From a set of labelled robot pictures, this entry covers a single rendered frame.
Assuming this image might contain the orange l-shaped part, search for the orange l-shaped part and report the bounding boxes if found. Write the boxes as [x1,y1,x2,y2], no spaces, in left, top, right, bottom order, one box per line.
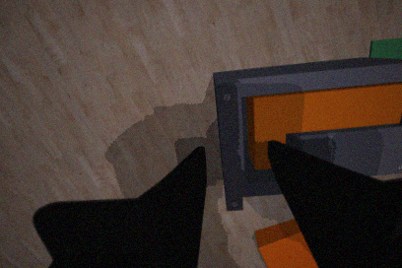
[246,83,402,170]

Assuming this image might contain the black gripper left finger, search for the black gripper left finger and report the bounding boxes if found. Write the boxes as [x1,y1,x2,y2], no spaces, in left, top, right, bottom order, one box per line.
[33,147,207,268]

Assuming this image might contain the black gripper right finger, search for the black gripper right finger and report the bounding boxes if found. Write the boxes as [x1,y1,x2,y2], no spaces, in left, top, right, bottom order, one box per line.
[267,141,402,268]

